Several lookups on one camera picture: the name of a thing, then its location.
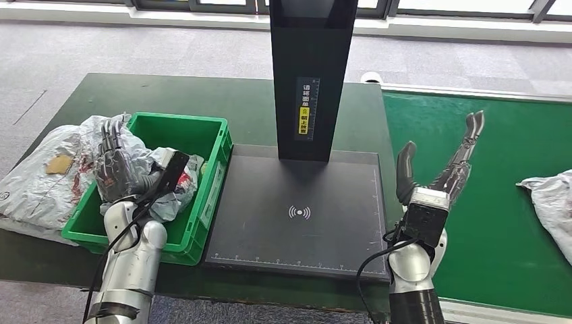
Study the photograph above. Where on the black inbound scanning machine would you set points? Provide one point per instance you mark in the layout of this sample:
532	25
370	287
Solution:
308	67

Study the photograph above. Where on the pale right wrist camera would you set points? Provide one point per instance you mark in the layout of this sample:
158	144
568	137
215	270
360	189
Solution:
424	219

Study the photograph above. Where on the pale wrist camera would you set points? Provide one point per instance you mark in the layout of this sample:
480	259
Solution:
424	219
172	172

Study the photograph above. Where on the dark green table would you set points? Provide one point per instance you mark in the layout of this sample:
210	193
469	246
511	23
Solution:
178	98

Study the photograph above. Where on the green plastic crate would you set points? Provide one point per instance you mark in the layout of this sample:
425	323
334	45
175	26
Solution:
178	134

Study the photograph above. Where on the white crate label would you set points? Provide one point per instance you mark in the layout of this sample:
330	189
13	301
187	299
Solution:
211	201

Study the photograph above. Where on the dark window frame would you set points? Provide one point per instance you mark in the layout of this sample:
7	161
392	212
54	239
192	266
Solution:
223	8

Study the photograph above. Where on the grey parcel with brown patch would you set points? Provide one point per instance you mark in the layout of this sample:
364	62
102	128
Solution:
40	192

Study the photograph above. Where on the plain grey parcel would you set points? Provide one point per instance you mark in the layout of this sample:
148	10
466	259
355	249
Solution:
554	205

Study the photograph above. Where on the grey parcel with red print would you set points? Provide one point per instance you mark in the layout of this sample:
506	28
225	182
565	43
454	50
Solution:
172	203

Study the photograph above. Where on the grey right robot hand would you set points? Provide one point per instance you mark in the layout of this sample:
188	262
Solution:
451	179

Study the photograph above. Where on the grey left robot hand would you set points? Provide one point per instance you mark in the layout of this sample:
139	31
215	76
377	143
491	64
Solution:
114	172

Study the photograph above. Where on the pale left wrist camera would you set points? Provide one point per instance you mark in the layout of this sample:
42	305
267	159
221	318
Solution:
172	172

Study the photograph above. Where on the black and yellow machine sticker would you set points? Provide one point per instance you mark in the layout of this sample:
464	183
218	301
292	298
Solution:
307	109

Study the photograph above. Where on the green conveyor belt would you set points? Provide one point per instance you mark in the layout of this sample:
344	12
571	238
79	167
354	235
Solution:
491	268

